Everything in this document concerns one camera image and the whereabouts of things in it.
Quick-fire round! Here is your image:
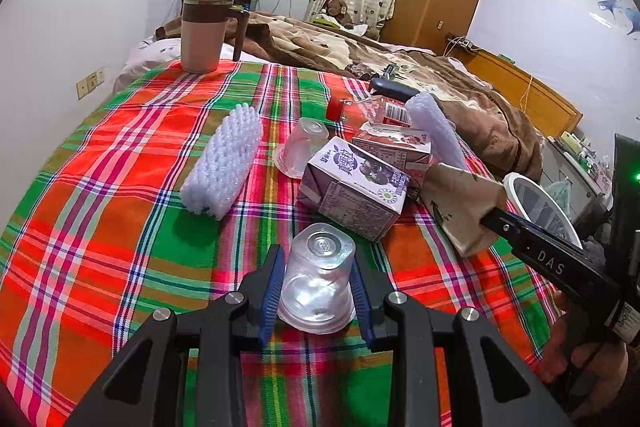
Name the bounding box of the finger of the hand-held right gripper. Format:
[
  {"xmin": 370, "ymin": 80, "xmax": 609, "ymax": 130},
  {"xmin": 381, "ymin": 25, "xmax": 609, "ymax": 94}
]
[{"xmin": 480, "ymin": 205, "xmax": 583, "ymax": 255}]

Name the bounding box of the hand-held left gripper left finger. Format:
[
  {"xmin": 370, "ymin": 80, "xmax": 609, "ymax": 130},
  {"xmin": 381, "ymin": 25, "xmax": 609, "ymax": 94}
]
[{"xmin": 62, "ymin": 244, "xmax": 286, "ymax": 427}]

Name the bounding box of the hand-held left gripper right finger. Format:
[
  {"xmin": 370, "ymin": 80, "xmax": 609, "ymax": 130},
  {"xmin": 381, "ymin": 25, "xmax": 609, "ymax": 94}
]
[{"xmin": 350, "ymin": 257, "xmax": 573, "ymax": 427}]

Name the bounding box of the white mesh trash bin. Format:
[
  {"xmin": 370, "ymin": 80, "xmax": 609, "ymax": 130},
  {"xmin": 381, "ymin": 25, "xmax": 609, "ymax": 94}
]
[{"xmin": 502, "ymin": 172, "xmax": 608, "ymax": 253}]

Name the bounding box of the beige paper carton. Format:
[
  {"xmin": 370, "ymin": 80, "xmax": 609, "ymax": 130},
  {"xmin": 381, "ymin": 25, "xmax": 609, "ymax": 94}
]
[{"xmin": 417, "ymin": 162, "xmax": 507, "ymax": 257}]

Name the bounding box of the tall clear plastic cup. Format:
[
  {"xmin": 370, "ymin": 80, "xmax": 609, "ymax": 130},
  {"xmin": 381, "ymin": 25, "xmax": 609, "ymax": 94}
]
[{"xmin": 277, "ymin": 223, "xmax": 357, "ymax": 335}]

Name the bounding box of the purple milk carton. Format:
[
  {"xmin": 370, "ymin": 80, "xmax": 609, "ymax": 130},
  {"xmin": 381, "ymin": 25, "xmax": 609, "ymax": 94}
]
[{"xmin": 298, "ymin": 137, "xmax": 411, "ymax": 243}]

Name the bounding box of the white foam fruit net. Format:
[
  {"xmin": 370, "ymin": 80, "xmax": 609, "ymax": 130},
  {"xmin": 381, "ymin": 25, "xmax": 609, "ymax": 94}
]
[
  {"xmin": 404, "ymin": 91, "xmax": 467, "ymax": 172},
  {"xmin": 180, "ymin": 103, "xmax": 261, "ymax": 221}
]

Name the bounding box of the small clear plastic cup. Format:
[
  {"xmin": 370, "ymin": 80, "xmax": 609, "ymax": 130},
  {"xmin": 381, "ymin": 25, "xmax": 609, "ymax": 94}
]
[{"xmin": 275, "ymin": 117, "xmax": 332, "ymax": 178}]

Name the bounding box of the person's right hand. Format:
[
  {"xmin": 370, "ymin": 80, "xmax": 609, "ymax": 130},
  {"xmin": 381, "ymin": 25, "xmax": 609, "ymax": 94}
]
[{"xmin": 537, "ymin": 292, "xmax": 631, "ymax": 423}]

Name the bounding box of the cluttered bedside cabinet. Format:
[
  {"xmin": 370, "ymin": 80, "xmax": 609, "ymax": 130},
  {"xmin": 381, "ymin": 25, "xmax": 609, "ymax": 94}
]
[{"xmin": 542, "ymin": 132, "xmax": 613, "ymax": 228}]

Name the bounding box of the red milk carton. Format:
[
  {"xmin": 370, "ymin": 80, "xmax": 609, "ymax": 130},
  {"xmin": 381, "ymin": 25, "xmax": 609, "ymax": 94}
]
[{"xmin": 351, "ymin": 122, "xmax": 432, "ymax": 200}]

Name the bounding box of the wooden headboard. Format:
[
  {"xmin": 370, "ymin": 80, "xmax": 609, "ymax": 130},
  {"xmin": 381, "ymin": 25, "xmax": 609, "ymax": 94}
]
[{"xmin": 462, "ymin": 49, "xmax": 583, "ymax": 138}]

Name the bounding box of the clear bottle with red cap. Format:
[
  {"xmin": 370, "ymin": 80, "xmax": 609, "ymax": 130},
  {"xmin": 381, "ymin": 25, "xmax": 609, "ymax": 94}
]
[{"xmin": 325, "ymin": 96, "xmax": 416, "ymax": 128}]

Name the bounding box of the plaid cloth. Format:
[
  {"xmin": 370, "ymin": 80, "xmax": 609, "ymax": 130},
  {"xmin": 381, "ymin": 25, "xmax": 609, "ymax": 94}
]
[{"xmin": 0, "ymin": 57, "xmax": 566, "ymax": 427}]

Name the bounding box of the dark blue glasses case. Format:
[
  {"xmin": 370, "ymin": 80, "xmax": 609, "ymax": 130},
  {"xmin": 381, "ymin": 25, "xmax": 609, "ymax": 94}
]
[{"xmin": 369, "ymin": 78, "xmax": 418, "ymax": 102}]

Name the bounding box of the brown patterned blanket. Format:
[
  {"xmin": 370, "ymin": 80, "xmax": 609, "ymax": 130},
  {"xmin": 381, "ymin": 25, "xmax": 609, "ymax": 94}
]
[{"xmin": 155, "ymin": 11, "xmax": 543, "ymax": 180}]

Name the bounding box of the beige mug with brown lid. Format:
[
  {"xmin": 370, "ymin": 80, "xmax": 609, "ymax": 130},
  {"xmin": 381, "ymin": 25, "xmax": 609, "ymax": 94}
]
[{"xmin": 180, "ymin": 0, "xmax": 251, "ymax": 74}]

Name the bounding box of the brown teddy bear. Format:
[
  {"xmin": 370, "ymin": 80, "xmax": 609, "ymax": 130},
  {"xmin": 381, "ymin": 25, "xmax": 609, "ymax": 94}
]
[{"xmin": 320, "ymin": 0, "xmax": 351, "ymax": 30}]

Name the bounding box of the blue wall sticker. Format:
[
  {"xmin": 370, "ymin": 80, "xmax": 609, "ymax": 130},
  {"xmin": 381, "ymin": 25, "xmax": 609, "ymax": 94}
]
[{"xmin": 597, "ymin": 0, "xmax": 640, "ymax": 36}]

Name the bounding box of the wall socket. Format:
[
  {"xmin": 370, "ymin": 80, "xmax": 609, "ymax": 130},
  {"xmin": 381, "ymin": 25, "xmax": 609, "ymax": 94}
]
[{"xmin": 76, "ymin": 68, "xmax": 107, "ymax": 98}]

